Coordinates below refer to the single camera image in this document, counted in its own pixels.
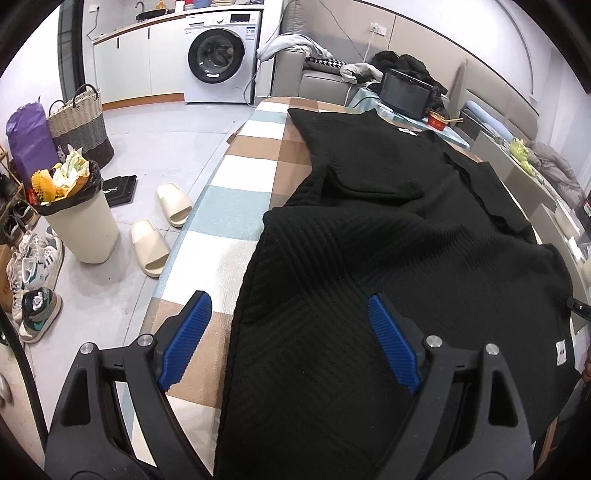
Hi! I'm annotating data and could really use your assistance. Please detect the black knit sweater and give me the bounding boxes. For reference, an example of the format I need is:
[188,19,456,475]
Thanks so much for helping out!
[214,108,578,479]

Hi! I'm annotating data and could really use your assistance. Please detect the cream slipper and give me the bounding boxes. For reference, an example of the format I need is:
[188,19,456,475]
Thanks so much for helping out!
[130,219,170,278]
[156,183,193,228]

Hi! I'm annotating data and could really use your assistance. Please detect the green toy on bed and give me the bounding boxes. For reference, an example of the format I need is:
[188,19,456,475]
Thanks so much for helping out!
[509,137,537,177]

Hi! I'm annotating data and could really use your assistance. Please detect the light grey garment on sofa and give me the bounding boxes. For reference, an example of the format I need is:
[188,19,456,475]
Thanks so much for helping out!
[256,33,334,62]

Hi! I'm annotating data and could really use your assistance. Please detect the white washing machine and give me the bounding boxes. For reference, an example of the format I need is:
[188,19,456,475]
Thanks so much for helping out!
[184,9,262,105]

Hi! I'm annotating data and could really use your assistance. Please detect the grey sofa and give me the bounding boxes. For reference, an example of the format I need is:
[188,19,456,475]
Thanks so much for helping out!
[271,50,358,106]

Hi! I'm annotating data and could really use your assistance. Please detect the purple bag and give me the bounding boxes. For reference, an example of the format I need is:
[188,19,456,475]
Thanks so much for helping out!
[6,100,58,187]

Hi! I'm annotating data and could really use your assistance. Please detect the cream slipper far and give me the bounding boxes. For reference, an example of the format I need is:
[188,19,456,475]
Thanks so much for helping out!
[156,183,193,228]

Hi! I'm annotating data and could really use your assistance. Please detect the black clothes pile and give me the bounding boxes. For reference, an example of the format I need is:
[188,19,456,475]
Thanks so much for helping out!
[370,50,448,110]

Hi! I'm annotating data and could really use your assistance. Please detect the woven laundry basket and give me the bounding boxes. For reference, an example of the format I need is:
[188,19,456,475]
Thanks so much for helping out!
[47,84,114,168]

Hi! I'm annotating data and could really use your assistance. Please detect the wall power socket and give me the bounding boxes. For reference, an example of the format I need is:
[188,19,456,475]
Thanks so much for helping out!
[369,23,387,37]

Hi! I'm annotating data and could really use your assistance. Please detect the black tray on floor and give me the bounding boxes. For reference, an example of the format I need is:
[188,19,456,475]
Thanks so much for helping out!
[102,175,137,208]

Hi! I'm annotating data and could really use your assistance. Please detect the beige trash bin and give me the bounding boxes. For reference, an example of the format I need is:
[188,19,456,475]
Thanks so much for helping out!
[37,160,119,264]

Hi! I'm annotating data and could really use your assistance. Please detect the black monitor screen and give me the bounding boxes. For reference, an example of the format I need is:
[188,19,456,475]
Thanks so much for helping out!
[379,69,433,120]

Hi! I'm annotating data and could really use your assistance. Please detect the black teal sneaker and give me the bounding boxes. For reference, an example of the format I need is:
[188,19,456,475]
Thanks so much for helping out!
[19,287,62,344]

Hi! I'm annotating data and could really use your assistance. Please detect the grey bed with headboard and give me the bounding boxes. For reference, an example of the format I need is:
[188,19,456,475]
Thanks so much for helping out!
[447,60,585,208]

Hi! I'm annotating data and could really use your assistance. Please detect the cream slipper near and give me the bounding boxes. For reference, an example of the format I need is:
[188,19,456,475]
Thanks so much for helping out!
[130,219,170,278]

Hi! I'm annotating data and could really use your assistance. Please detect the red instant noodle cup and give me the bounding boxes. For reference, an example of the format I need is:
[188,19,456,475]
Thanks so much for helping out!
[427,111,448,131]

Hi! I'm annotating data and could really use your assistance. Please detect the plaid checkered blanket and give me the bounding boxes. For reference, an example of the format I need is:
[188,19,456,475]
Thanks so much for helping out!
[126,97,346,470]

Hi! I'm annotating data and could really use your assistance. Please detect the white kitchen cabinet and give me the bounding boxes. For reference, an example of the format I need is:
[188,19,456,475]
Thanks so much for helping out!
[93,20,186,103]

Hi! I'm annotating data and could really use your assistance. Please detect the white green sneaker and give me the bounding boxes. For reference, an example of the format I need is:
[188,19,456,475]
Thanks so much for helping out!
[6,226,64,298]

